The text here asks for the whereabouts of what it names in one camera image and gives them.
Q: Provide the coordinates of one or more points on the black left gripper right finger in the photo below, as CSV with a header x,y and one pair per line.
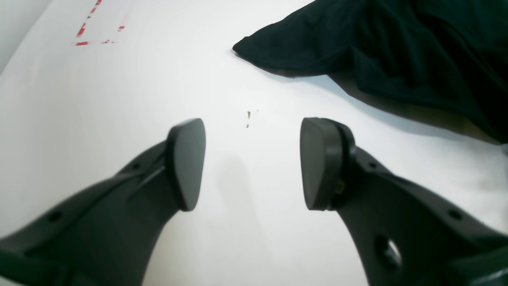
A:
x,y
405,234

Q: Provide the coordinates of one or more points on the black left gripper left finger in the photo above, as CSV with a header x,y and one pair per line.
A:
x,y
105,234

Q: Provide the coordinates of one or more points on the black printed T-shirt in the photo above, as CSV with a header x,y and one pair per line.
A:
x,y
444,54

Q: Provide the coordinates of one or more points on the red tape rectangle marking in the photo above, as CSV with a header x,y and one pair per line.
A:
x,y
103,24

